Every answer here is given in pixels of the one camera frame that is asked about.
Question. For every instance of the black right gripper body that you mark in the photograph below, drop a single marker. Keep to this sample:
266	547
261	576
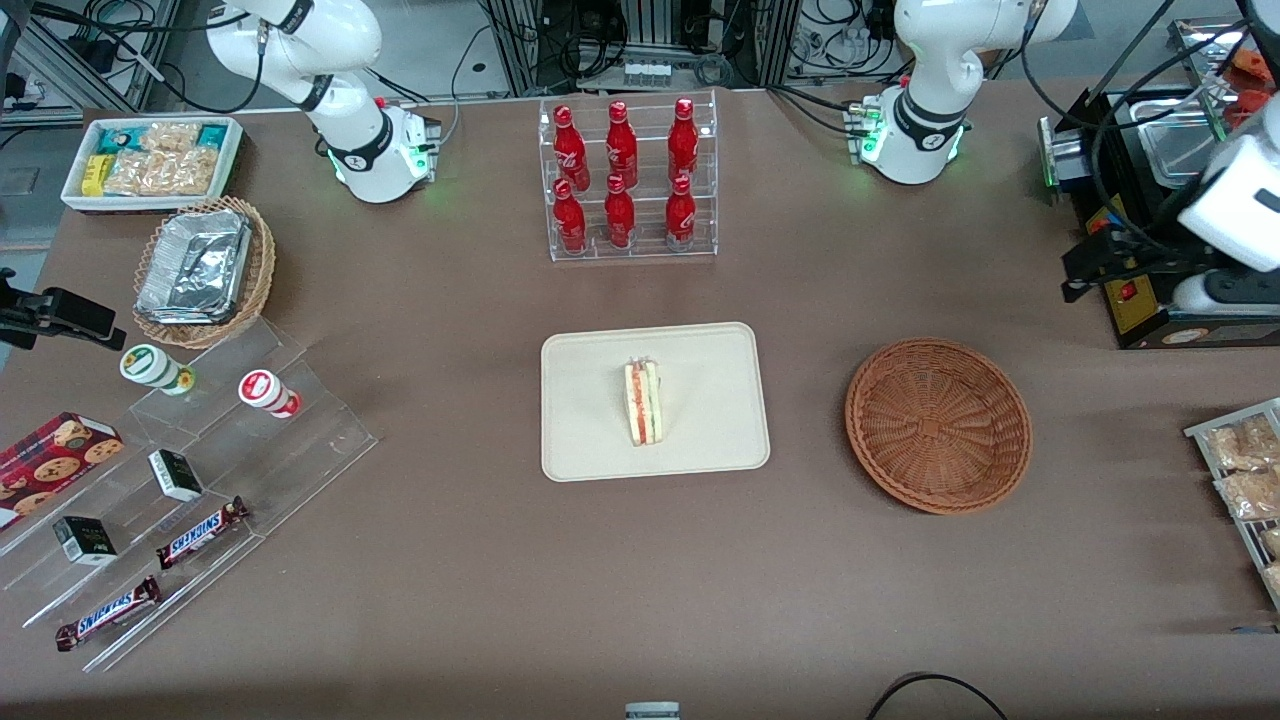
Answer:
22	316

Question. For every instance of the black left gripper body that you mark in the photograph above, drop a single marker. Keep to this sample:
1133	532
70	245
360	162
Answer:
1152	249

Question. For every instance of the triangle sandwich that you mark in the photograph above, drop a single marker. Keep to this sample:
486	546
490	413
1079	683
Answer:
643	405

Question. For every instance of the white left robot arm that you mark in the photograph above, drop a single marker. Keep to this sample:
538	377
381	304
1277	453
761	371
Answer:
930	60

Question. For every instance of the oval tan wicker basket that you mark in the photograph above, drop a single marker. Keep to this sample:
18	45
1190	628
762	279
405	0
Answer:
262	270

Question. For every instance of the round brown wicker basket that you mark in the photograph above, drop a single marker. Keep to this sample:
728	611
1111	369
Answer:
940	430

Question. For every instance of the tray of packaged snacks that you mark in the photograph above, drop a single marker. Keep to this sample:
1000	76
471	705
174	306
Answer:
1250	540

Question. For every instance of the beige plastic tray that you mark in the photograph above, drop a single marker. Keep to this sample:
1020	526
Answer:
580	420

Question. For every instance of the green lid white cup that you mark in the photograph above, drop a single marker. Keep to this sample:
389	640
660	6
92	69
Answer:
145	364

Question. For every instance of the black food warmer machine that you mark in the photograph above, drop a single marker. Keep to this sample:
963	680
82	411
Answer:
1150	330

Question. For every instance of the steel warmer pan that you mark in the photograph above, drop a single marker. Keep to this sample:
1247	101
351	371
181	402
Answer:
1175	150

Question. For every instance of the aluminium foil container stack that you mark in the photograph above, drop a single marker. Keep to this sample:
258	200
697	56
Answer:
190	270

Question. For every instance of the white rectangular snack bin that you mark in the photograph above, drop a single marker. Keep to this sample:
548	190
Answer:
150	204

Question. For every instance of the yellow snack pack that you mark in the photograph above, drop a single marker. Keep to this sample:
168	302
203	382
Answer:
96	176

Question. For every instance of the red cookie box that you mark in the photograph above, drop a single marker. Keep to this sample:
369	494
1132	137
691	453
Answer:
50	465

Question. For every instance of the large clear cracker bag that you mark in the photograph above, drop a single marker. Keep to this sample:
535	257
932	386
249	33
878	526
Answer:
165	173

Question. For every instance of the small black carton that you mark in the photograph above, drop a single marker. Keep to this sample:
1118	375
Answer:
84	541
176	476

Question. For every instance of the red lid white cup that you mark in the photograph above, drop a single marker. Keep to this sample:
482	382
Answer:
260	387

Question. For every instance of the small clear cracker bag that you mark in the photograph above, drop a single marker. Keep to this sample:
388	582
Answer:
170	136

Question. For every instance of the orange sausage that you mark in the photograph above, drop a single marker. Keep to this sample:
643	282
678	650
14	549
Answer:
1256	100
1255	65

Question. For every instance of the clear bagged fried snack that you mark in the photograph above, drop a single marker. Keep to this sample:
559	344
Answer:
1250	494
1273	580
1270	542
1240	445

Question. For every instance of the black metal strut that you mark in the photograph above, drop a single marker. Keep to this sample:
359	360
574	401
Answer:
1130	52

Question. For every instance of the small teal snack pack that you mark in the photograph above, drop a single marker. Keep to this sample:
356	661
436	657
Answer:
212	135

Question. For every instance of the glass warmer cover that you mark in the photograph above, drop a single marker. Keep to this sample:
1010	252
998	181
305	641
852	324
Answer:
1200	45

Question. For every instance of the Snickers chocolate bar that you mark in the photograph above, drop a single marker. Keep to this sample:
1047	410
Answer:
200	533
108	614

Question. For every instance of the clear acrylic stepped display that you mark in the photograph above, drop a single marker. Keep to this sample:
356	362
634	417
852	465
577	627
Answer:
300	440

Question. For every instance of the small blue object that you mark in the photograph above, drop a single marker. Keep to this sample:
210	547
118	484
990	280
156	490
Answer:
1255	630

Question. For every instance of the red cola bottle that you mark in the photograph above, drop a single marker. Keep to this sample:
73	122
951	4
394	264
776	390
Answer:
680	215
570	150
569	220
683	140
621	145
619	215

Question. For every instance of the clear acrylic bottle rack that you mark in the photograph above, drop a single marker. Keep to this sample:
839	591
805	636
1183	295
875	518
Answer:
648	252

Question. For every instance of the white power strip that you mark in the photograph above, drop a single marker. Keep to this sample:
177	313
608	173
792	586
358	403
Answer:
646	73

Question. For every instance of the small grey device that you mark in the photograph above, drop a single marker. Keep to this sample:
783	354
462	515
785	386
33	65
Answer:
652	712

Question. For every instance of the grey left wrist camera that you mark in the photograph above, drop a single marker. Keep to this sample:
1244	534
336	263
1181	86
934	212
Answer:
1230	292

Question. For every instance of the aluminium frame stand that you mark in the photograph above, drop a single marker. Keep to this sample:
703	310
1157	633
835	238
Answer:
60	60

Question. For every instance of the aluminium frame equipment rack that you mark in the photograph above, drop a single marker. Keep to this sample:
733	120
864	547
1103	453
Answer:
650	30

